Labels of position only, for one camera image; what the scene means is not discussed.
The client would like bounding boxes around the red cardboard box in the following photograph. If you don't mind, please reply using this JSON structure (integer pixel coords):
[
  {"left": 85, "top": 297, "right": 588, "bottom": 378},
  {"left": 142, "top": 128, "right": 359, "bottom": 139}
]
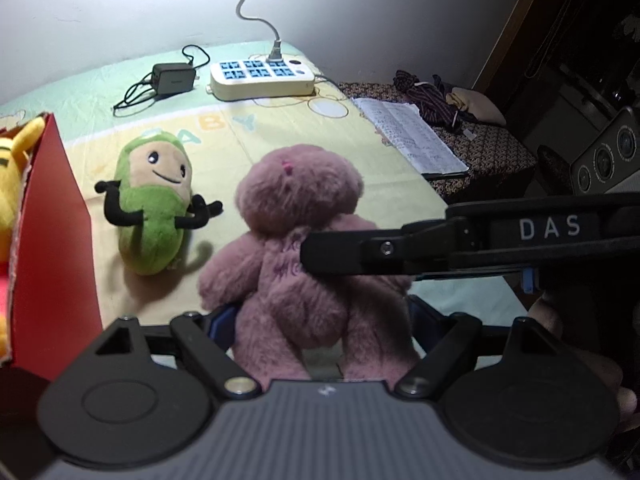
[{"left": 0, "top": 112, "right": 104, "bottom": 382}]

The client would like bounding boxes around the pink plush bear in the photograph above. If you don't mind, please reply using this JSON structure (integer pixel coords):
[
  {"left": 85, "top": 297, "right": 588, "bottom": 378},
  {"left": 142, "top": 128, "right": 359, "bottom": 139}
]
[{"left": 197, "top": 144, "right": 422, "bottom": 382}]

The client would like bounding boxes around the person's right hand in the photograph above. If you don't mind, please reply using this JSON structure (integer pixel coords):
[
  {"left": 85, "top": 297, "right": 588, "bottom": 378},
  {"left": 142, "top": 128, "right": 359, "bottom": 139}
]
[{"left": 527, "top": 295, "right": 640, "bottom": 433}]

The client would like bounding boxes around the green plush toy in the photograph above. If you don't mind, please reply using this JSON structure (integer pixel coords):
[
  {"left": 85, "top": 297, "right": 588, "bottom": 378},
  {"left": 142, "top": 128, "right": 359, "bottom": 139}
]
[{"left": 95, "top": 129, "right": 225, "bottom": 277}]

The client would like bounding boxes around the dark striped clothing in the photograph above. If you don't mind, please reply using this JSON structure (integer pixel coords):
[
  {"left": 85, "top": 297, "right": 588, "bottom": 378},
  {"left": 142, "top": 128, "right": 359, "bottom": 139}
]
[{"left": 392, "top": 70, "right": 475, "bottom": 130}]

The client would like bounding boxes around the white power strip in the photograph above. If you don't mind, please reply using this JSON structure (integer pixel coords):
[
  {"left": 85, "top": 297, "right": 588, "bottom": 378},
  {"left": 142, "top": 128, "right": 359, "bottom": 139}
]
[{"left": 209, "top": 57, "right": 317, "bottom": 103}]

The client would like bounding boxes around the brown patterned cloth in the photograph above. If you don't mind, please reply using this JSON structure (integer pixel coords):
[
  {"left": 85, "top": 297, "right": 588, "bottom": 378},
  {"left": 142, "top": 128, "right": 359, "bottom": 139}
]
[{"left": 337, "top": 80, "right": 540, "bottom": 202}]

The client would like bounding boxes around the black charger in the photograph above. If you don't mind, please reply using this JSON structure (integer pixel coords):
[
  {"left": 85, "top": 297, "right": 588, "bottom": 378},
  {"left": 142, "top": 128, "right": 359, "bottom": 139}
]
[{"left": 151, "top": 62, "right": 202, "bottom": 97}]

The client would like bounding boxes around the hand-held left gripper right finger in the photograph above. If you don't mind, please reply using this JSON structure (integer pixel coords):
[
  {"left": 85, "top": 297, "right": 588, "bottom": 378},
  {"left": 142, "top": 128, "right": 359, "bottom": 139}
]
[{"left": 395, "top": 296, "right": 576, "bottom": 400}]

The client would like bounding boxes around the white paper notebook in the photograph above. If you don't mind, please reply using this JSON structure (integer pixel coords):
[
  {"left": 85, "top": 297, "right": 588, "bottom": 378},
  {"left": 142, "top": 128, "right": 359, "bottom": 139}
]
[{"left": 352, "top": 97, "right": 471, "bottom": 179}]

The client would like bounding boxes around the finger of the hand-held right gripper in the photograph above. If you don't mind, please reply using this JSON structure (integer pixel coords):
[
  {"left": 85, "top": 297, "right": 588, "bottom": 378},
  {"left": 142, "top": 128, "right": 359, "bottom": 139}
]
[{"left": 300, "top": 219, "right": 451, "bottom": 278}]

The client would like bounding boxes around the yellow plush tiger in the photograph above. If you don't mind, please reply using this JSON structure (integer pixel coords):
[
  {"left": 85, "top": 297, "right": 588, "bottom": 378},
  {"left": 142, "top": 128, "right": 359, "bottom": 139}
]
[{"left": 0, "top": 116, "right": 47, "bottom": 357}]

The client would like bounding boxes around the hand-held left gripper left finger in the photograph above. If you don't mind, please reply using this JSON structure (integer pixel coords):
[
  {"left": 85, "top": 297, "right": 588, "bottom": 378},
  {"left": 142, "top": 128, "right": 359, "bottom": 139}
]
[{"left": 94, "top": 301, "right": 262, "bottom": 399}]

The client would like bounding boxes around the black charger cable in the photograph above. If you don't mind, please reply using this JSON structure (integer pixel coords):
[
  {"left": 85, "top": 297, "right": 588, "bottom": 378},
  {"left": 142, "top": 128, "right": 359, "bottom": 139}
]
[{"left": 112, "top": 44, "right": 211, "bottom": 114}]

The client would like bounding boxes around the beige cloth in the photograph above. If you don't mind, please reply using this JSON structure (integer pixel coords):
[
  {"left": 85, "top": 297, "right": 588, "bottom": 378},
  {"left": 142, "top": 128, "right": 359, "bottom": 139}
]
[{"left": 446, "top": 87, "right": 508, "bottom": 127}]

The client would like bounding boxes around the printed baby blanket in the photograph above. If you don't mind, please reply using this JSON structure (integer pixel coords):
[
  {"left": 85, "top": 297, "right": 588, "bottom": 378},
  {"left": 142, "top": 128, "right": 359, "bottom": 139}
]
[{"left": 0, "top": 40, "right": 527, "bottom": 382}]

